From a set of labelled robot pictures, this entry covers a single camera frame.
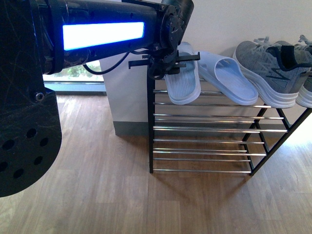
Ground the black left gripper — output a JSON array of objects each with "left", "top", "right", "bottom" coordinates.
[{"left": 128, "top": 48, "right": 200, "bottom": 79}]

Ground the light blue slide slipper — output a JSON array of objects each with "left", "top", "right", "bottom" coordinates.
[{"left": 197, "top": 51, "right": 258, "bottom": 106}]

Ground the grey sneaker white sole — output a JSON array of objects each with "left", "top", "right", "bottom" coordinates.
[{"left": 294, "top": 35, "right": 312, "bottom": 108}]

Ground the black metal shoe rack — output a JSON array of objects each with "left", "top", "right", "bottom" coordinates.
[{"left": 147, "top": 79, "right": 312, "bottom": 175}]

